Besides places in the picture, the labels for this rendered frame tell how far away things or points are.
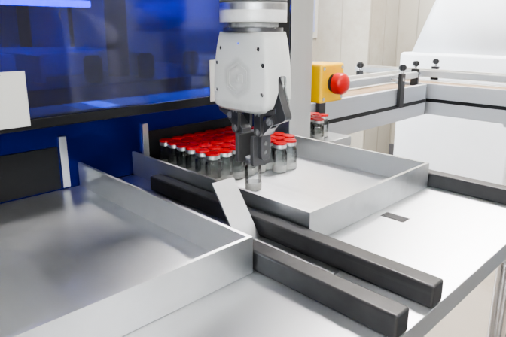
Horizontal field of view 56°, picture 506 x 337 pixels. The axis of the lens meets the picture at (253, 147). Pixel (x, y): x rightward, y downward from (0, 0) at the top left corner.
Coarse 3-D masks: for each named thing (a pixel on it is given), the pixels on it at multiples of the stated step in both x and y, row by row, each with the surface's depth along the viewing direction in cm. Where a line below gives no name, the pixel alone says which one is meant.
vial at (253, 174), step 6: (246, 162) 63; (246, 168) 63; (252, 168) 62; (258, 168) 63; (246, 174) 63; (252, 174) 63; (258, 174) 63; (246, 180) 63; (252, 180) 63; (258, 180) 63; (246, 186) 64; (252, 186) 63; (258, 186) 63
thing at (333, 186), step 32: (160, 160) 66; (320, 160) 78; (352, 160) 74; (384, 160) 70; (416, 160) 66; (256, 192) 63; (288, 192) 63; (320, 192) 63; (352, 192) 63; (384, 192) 57; (320, 224) 49
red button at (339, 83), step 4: (336, 76) 86; (340, 76) 86; (344, 76) 86; (348, 76) 87; (332, 80) 86; (336, 80) 86; (340, 80) 86; (344, 80) 86; (348, 80) 87; (332, 84) 86; (336, 84) 86; (340, 84) 86; (344, 84) 86; (348, 84) 87; (332, 88) 87; (336, 88) 86; (340, 88) 86; (344, 88) 87; (348, 88) 88; (336, 92) 87; (340, 92) 87; (344, 92) 87
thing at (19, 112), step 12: (0, 72) 49; (12, 72) 50; (24, 72) 51; (0, 84) 49; (12, 84) 50; (24, 84) 51; (0, 96) 49; (12, 96) 50; (24, 96) 51; (0, 108) 50; (12, 108) 50; (24, 108) 51; (0, 120) 50; (12, 120) 51; (24, 120) 51
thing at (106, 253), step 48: (96, 192) 62; (144, 192) 53; (0, 240) 49; (48, 240) 49; (96, 240) 49; (144, 240) 49; (192, 240) 48; (240, 240) 41; (0, 288) 40; (48, 288) 40; (96, 288) 40; (144, 288) 34; (192, 288) 38; (0, 336) 34; (48, 336) 30; (96, 336) 32
